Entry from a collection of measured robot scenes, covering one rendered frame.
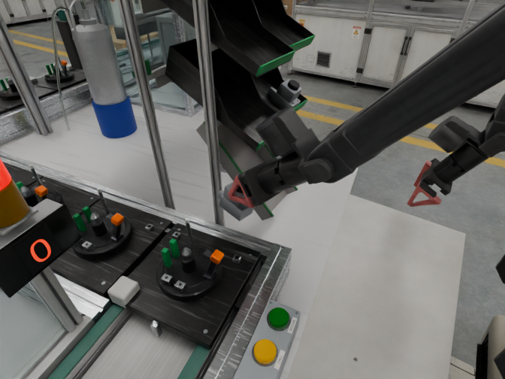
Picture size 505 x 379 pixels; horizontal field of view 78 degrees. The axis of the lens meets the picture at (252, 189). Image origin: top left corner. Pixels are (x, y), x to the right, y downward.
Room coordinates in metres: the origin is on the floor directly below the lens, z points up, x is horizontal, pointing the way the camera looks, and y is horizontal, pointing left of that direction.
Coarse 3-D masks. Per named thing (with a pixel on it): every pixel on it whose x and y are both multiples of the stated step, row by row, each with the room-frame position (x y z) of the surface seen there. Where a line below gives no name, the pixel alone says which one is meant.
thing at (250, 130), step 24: (192, 48) 0.77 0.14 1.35; (168, 72) 0.72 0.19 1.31; (192, 72) 0.67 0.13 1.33; (216, 72) 0.80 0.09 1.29; (240, 72) 0.76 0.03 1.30; (192, 96) 0.68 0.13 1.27; (216, 96) 0.64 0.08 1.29; (240, 96) 0.74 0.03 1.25; (240, 120) 0.66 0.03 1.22; (264, 120) 0.69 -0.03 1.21; (264, 144) 0.60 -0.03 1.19
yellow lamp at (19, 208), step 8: (8, 184) 0.30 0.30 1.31; (0, 192) 0.29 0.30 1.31; (8, 192) 0.30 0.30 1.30; (16, 192) 0.31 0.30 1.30; (0, 200) 0.29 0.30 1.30; (8, 200) 0.29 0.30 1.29; (16, 200) 0.30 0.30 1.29; (24, 200) 0.31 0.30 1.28; (0, 208) 0.28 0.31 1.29; (8, 208) 0.29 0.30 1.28; (16, 208) 0.29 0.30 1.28; (24, 208) 0.30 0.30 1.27; (0, 216) 0.28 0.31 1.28; (8, 216) 0.28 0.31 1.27; (16, 216) 0.29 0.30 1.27; (24, 216) 0.30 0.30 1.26; (0, 224) 0.28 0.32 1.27; (8, 224) 0.28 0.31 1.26
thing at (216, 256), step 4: (204, 252) 0.40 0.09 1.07; (208, 252) 0.40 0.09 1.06; (212, 252) 0.41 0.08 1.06; (216, 252) 0.40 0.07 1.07; (220, 252) 0.40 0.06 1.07; (208, 256) 0.39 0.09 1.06; (212, 256) 0.39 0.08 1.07; (216, 256) 0.39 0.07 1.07; (220, 256) 0.39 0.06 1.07; (212, 260) 0.39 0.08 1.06; (216, 260) 0.38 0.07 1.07; (220, 260) 0.39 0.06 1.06; (212, 264) 0.39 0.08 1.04; (216, 264) 0.38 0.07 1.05; (208, 268) 0.40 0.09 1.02; (212, 268) 0.39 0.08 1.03; (208, 272) 0.40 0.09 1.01; (212, 272) 0.39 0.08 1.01
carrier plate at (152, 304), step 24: (168, 240) 0.52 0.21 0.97; (192, 240) 0.52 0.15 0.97; (216, 240) 0.52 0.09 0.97; (144, 264) 0.45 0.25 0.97; (240, 264) 0.45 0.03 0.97; (144, 288) 0.39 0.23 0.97; (216, 288) 0.39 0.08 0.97; (240, 288) 0.39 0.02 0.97; (144, 312) 0.33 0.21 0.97; (168, 312) 0.33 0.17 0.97; (192, 312) 0.33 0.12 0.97; (216, 312) 0.33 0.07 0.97; (192, 336) 0.28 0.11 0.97; (216, 336) 0.29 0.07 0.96
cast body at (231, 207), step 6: (228, 186) 0.51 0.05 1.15; (222, 192) 0.54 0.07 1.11; (240, 192) 0.50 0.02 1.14; (222, 198) 0.51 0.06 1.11; (228, 198) 0.50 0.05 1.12; (222, 204) 0.51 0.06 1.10; (228, 204) 0.50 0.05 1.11; (234, 204) 0.49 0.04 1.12; (240, 204) 0.49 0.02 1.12; (228, 210) 0.50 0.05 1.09; (234, 210) 0.49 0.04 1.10; (240, 210) 0.48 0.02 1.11; (246, 210) 0.49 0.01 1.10; (252, 210) 0.50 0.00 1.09; (234, 216) 0.48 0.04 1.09; (240, 216) 0.47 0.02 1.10; (246, 216) 0.49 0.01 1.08
